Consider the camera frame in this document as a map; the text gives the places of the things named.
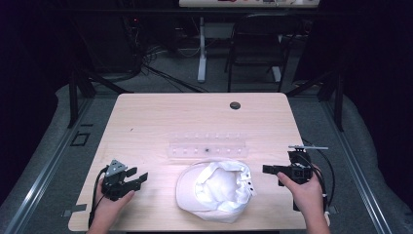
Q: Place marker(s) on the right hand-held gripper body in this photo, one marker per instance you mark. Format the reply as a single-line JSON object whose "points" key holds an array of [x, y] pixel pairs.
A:
{"points": [[298, 170]]}

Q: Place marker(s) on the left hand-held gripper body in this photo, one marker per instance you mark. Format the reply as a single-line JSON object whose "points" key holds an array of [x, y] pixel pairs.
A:
{"points": [[114, 182]]}

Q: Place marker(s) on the person's right hand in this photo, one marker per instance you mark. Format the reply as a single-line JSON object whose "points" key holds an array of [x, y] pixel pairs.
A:
{"points": [[307, 196]]}

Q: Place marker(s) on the person's left hand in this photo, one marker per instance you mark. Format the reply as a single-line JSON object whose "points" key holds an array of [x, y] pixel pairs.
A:
{"points": [[108, 209]]}

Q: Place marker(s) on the grey tape strip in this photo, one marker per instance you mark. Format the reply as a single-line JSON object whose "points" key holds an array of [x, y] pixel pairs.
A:
{"points": [[74, 210]]}

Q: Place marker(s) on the white baseball cap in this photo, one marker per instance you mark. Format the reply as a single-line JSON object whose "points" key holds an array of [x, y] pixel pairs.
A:
{"points": [[214, 191]]}

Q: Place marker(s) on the clear plastic rack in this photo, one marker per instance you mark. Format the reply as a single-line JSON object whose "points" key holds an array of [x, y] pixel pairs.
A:
{"points": [[207, 150]]}

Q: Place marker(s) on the dark round table grommet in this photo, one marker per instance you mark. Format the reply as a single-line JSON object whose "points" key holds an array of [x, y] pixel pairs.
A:
{"points": [[235, 105]]}

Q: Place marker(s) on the black metal stand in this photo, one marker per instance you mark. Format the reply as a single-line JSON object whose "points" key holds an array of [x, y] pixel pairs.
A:
{"points": [[74, 97], [338, 100]]}

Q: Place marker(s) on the black chair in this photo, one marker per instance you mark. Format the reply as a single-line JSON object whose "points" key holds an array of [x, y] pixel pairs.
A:
{"points": [[259, 45]]}

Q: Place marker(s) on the white background desk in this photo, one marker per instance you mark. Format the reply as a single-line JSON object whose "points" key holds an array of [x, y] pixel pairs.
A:
{"points": [[246, 3]]}

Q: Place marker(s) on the aluminium floor rail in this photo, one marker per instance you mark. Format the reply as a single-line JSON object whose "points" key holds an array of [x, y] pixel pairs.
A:
{"points": [[42, 175], [360, 175]]}

